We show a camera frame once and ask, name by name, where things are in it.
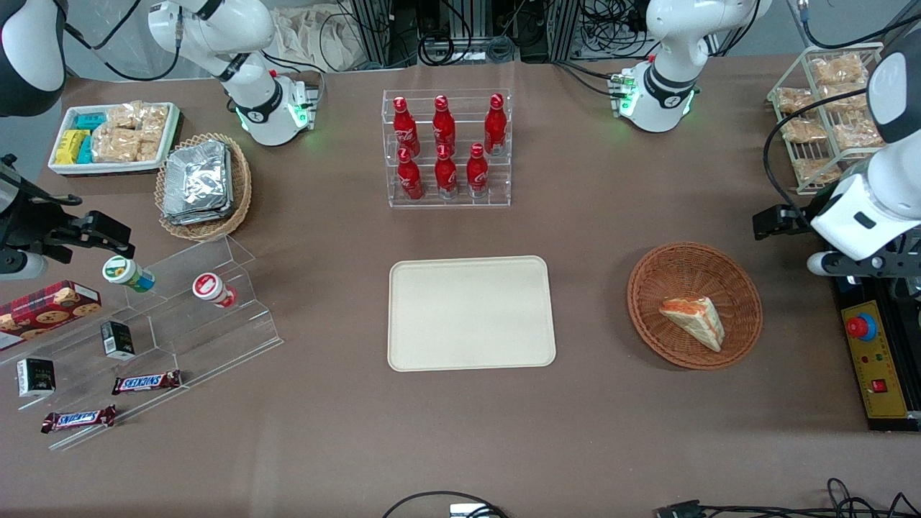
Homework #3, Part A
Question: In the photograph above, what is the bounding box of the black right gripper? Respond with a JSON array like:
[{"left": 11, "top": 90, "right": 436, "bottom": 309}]
[{"left": 0, "top": 155, "right": 136, "bottom": 264}]

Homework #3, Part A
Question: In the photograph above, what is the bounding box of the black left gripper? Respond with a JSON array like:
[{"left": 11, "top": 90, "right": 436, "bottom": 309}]
[{"left": 753, "top": 188, "right": 830, "bottom": 241}]

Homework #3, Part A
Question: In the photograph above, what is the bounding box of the triangular sandwich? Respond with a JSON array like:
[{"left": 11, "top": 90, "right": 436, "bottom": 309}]
[{"left": 659, "top": 296, "right": 725, "bottom": 353}]

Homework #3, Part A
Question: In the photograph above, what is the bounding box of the white rectangular snack tray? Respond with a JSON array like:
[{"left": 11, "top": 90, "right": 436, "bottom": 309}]
[{"left": 47, "top": 101, "right": 181, "bottom": 177}]

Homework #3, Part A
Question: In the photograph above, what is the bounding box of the brown round wicker basket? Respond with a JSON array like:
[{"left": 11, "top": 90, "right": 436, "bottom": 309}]
[{"left": 627, "top": 242, "right": 764, "bottom": 371}]

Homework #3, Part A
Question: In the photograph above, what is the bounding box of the light oval wicker basket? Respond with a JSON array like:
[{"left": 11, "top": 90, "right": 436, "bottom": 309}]
[{"left": 155, "top": 132, "right": 253, "bottom": 242}]

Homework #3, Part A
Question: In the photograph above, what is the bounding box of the cream plastic tray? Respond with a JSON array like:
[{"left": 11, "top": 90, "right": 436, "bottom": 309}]
[{"left": 388, "top": 255, "right": 557, "bottom": 373}]

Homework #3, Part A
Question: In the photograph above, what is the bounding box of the green lid drink cup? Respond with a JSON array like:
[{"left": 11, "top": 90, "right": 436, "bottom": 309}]
[{"left": 101, "top": 255, "right": 156, "bottom": 294}]

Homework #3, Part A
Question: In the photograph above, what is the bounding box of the wrapped bread packet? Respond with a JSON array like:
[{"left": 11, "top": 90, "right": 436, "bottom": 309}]
[
  {"left": 825, "top": 86, "right": 871, "bottom": 114},
  {"left": 791, "top": 157, "right": 843, "bottom": 183},
  {"left": 809, "top": 53, "right": 868, "bottom": 86},
  {"left": 776, "top": 88, "right": 815, "bottom": 113},
  {"left": 831, "top": 119, "right": 886, "bottom": 150},
  {"left": 781, "top": 118, "right": 830, "bottom": 144}
]

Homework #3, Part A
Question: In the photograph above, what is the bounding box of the silver foil packets stack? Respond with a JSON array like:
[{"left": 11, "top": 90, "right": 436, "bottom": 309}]
[{"left": 162, "top": 140, "right": 235, "bottom": 226}]

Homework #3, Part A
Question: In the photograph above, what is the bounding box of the yellow snack pack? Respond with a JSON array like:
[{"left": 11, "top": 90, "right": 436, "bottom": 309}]
[{"left": 55, "top": 129, "right": 89, "bottom": 165}]

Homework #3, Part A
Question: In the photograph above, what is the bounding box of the red tartan cookie box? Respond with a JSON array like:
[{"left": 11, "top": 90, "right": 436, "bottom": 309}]
[{"left": 0, "top": 280, "right": 102, "bottom": 351}]

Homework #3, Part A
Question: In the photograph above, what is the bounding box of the small black box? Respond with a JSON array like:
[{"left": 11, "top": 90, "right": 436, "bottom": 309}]
[
  {"left": 100, "top": 320, "right": 136, "bottom": 360},
  {"left": 17, "top": 357, "right": 56, "bottom": 399}
]

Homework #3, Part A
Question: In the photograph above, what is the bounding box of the red lid drink cup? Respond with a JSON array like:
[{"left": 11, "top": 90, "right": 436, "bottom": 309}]
[{"left": 191, "top": 272, "right": 237, "bottom": 309}]

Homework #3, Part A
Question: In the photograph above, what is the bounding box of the clear acrylic stepped display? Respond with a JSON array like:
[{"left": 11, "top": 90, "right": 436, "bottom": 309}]
[{"left": 0, "top": 234, "right": 283, "bottom": 452}]

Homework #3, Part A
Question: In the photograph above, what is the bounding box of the brown snickers bar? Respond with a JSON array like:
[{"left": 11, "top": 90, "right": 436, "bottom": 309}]
[
  {"left": 41, "top": 405, "right": 117, "bottom": 434},
  {"left": 112, "top": 370, "right": 182, "bottom": 396}
]

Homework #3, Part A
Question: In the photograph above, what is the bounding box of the yellow emergency stop box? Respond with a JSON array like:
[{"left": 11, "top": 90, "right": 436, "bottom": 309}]
[{"left": 831, "top": 277, "right": 921, "bottom": 432}]

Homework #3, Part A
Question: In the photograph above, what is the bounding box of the red cola bottle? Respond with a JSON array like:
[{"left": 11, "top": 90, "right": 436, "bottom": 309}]
[
  {"left": 432, "top": 94, "right": 457, "bottom": 154},
  {"left": 397, "top": 147, "right": 425, "bottom": 201},
  {"left": 484, "top": 93, "right": 507, "bottom": 157},
  {"left": 466, "top": 142, "right": 489, "bottom": 199},
  {"left": 392, "top": 96, "right": 421, "bottom": 158},
  {"left": 435, "top": 144, "right": 458, "bottom": 200}
]

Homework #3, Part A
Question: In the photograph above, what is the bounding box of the clear acrylic bottle rack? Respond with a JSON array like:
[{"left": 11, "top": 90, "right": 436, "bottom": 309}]
[{"left": 382, "top": 88, "right": 512, "bottom": 209}]

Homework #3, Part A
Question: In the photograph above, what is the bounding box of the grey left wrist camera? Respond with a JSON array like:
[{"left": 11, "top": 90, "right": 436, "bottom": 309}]
[{"left": 806, "top": 251, "right": 851, "bottom": 278}]

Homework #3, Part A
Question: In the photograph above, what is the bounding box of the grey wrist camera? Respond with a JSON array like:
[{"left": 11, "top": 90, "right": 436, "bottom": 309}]
[
  {"left": 0, "top": 249, "right": 49, "bottom": 281},
  {"left": 806, "top": 251, "right": 851, "bottom": 278}
]

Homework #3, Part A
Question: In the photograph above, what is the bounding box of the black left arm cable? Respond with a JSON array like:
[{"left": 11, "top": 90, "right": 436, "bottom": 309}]
[{"left": 763, "top": 86, "right": 870, "bottom": 217}]

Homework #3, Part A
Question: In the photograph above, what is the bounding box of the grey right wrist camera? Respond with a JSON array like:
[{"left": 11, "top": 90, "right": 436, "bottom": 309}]
[{"left": 0, "top": 249, "right": 49, "bottom": 281}]

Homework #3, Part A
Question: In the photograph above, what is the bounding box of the white wire rack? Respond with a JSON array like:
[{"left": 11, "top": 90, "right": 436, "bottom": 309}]
[{"left": 766, "top": 42, "right": 886, "bottom": 196}]

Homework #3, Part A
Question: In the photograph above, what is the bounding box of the aluminium frame post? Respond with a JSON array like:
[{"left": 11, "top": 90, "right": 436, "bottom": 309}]
[
  {"left": 550, "top": 0, "right": 585, "bottom": 63},
  {"left": 349, "top": 0, "right": 419, "bottom": 70}
]

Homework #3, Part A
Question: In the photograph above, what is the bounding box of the black cable bundle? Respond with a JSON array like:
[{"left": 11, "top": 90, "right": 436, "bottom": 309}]
[{"left": 699, "top": 478, "right": 921, "bottom": 518}]

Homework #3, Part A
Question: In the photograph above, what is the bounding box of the black background cable tangle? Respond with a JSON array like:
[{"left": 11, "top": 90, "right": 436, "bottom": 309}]
[{"left": 417, "top": 0, "right": 555, "bottom": 67}]

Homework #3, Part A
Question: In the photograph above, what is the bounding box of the black looped cable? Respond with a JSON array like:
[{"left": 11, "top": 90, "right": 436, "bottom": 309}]
[{"left": 381, "top": 491, "right": 509, "bottom": 518}]

